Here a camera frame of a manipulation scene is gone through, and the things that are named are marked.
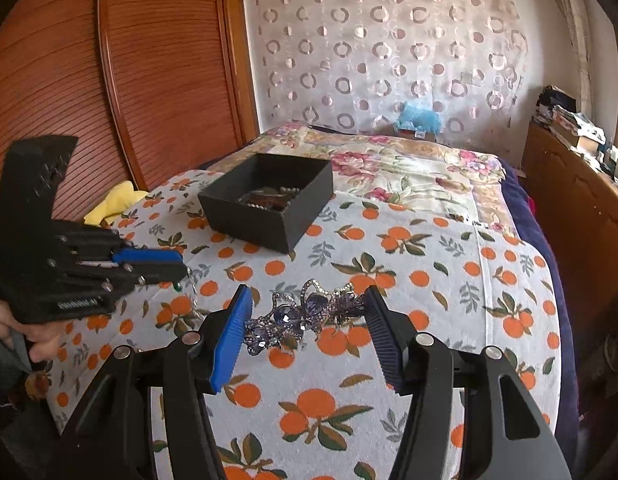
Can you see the white floral window curtain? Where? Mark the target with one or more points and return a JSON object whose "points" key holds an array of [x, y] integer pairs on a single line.
{"points": [[571, 35]]}

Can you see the dark blue blanket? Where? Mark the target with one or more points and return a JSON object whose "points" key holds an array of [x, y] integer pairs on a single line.
{"points": [[549, 240]]}

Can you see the pile of folded clothes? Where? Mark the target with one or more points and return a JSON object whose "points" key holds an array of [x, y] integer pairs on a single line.
{"points": [[569, 120]]}

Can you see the sheer circle pattern curtain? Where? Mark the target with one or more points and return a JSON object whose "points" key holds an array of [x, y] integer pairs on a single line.
{"points": [[364, 60]]}

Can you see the long wooden cabinet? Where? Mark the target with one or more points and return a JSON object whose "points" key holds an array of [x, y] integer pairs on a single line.
{"points": [[574, 210]]}

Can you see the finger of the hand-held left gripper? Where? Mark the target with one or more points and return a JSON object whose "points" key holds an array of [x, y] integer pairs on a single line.
{"points": [[149, 257], [159, 274]]}

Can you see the brown wooden wardrobe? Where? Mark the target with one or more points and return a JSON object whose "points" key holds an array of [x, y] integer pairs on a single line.
{"points": [[164, 85]]}

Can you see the yellow cloth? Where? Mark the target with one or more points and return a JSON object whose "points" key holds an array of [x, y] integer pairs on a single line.
{"points": [[119, 200]]}

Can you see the floral bedspread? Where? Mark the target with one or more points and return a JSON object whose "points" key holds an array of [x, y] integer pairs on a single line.
{"points": [[414, 170]]}

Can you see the purple rhinestone hair clip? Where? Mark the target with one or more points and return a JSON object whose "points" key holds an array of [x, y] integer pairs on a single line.
{"points": [[284, 317]]}

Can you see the black jewelry box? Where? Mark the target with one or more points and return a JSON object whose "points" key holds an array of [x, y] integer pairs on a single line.
{"points": [[259, 230]]}

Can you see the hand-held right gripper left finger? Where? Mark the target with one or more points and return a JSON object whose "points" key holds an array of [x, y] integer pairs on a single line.
{"points": [[234, 340]]}

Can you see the orange fruit print cloth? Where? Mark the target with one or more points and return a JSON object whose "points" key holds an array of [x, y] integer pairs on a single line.
{"points": [[414, 260]]}

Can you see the person's left hand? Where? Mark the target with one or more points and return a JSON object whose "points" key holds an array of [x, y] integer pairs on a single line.
{"points": [[44, 335]]}

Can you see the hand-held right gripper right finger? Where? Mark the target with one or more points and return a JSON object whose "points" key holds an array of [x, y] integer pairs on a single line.
{"points": [[384, 330]]}

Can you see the blue plush toy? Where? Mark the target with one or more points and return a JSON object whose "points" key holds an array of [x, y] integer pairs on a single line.
{"points": [[419, 117]]}

